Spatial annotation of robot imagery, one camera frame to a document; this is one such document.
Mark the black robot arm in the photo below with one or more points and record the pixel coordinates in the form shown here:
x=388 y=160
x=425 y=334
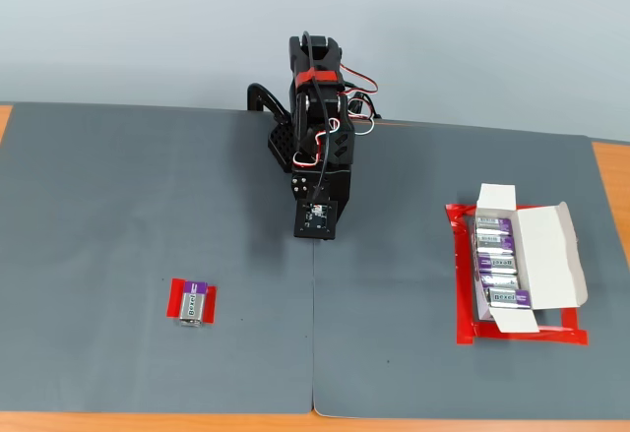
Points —
x=325 y=53

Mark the white cardboard box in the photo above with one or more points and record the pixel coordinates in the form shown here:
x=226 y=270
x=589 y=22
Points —
x=546 y=255

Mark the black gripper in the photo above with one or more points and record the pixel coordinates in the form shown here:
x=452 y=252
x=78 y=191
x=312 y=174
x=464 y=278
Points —
x=300 y=185

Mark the red tape patch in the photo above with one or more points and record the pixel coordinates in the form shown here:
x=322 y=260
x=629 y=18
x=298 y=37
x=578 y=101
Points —
x=173 y=299

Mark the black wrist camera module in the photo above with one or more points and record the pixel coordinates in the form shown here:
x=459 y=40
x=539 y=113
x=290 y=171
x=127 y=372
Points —
x=315 y=229

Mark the red tape frame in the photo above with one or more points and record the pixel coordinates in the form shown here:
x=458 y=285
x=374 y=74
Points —
x=462 y=304

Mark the red tape band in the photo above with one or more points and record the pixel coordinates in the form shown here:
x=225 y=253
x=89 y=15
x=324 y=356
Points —
x=325 y=77

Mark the grey mat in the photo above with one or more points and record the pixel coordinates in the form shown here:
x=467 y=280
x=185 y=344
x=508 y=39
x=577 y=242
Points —
x=98 y=205
x=394 y=304

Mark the silver purple Bexel battery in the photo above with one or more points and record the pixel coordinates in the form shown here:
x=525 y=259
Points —
x=192 y=304
x=492 y=228
x=494 y=243
x=494 y=262
x=499 y=282
x=507 y=298

